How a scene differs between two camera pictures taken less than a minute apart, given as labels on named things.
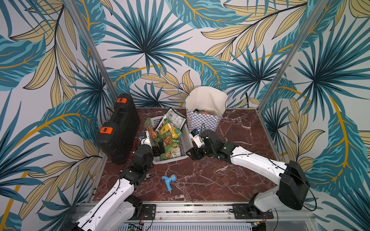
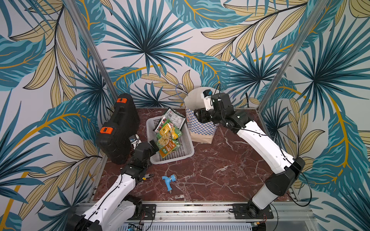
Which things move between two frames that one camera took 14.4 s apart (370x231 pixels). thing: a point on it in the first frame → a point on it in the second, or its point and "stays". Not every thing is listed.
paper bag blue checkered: x=205 y=106 stays
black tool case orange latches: x=118 y=138 stays
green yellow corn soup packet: x=168 y=128 stays
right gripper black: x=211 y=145 → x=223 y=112
